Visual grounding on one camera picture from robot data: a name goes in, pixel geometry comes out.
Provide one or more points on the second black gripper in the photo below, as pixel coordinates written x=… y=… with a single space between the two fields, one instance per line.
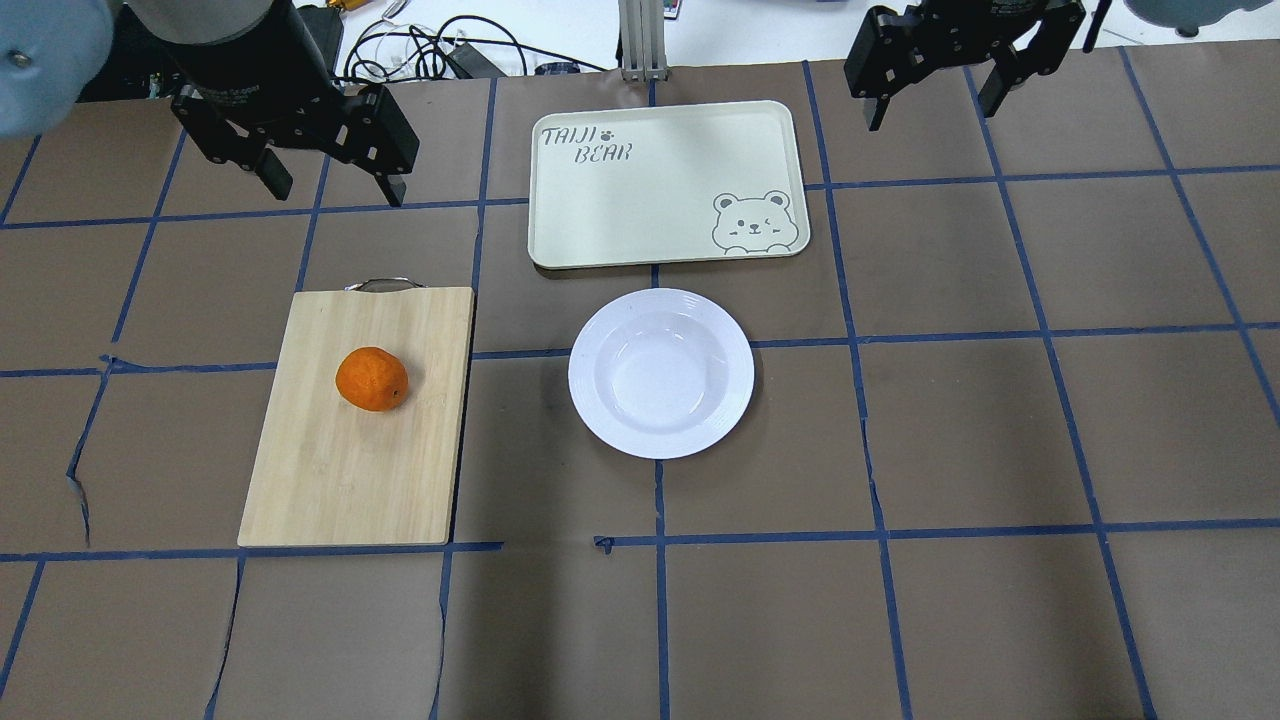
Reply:
x=962 y=30

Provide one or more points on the cream bear tray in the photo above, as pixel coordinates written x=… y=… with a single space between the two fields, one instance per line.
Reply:
x=679 y=184

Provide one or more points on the white round plate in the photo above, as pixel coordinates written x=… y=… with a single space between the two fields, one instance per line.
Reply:
x=661 y=373

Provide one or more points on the aluminium profile post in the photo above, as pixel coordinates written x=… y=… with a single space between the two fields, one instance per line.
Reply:
x=643 y=55

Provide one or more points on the black power adapter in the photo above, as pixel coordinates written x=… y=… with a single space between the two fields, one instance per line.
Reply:
x=467 y=62

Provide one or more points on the orange fruit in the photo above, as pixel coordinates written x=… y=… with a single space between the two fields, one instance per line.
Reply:
x=372 y=379

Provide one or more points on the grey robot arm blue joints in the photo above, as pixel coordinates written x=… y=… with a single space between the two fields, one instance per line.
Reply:
x=52 y=49

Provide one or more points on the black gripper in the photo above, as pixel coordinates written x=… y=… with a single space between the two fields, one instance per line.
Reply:
x=250 y=62

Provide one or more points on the bamboo cutting board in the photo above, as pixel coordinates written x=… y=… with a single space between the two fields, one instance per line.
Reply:
x=329 y=474

